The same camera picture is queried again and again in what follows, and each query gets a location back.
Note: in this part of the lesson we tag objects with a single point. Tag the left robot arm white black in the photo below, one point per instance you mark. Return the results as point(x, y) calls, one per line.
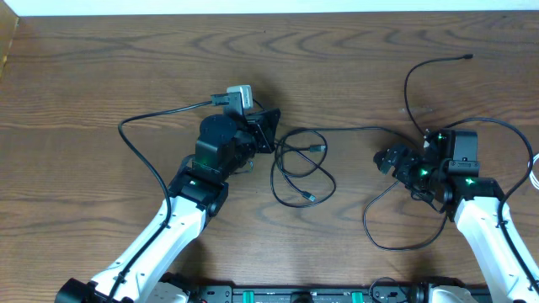
point(226, 143)

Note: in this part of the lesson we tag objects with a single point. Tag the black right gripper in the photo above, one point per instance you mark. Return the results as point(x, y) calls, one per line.
point(398, 160)

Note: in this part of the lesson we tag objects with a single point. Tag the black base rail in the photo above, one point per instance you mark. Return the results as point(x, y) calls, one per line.
point(295, 294)

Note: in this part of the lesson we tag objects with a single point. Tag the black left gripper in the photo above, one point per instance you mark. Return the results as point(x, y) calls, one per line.
point(266, 130)

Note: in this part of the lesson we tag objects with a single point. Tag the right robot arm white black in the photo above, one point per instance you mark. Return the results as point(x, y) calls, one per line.
point(447, 172)

